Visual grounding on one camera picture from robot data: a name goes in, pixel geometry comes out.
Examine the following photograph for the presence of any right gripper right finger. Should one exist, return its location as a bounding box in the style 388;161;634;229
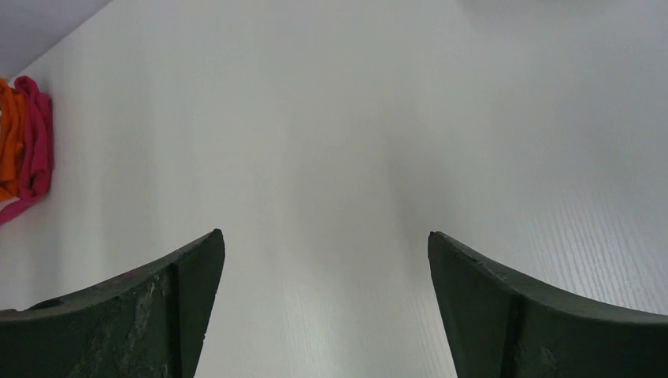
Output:
428;232;667;377

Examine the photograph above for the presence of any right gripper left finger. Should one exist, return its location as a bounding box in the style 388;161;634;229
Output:
1;230;225;377

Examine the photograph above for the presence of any folded orange t-shirt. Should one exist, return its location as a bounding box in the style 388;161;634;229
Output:
1;79;27;202

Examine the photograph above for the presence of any folded pink t-shirt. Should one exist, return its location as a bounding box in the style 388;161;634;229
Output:
1;76;54;224

